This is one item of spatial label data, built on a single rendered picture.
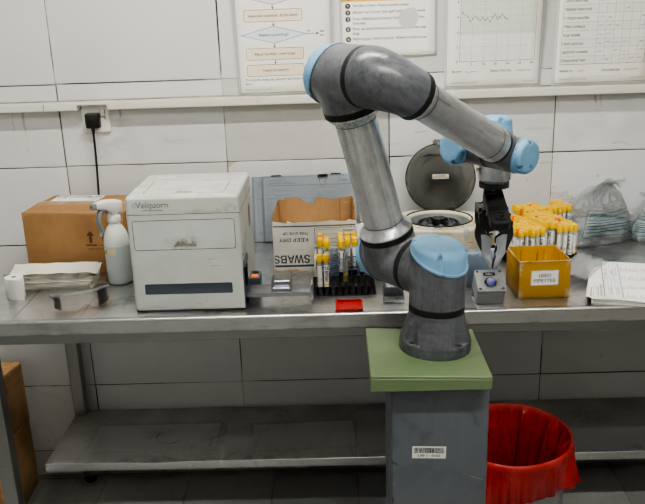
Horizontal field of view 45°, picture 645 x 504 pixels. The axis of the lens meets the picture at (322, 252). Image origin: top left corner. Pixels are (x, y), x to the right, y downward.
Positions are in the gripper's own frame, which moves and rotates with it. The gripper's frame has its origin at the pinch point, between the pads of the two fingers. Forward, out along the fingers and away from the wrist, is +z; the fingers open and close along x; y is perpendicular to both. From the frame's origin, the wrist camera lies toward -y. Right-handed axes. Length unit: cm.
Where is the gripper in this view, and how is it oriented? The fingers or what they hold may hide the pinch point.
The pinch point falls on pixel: (492, 264)
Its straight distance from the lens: 192.6
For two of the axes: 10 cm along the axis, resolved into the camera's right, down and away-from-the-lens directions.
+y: 0.3, -3.0, 9.5
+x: -10.0, 0.2, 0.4
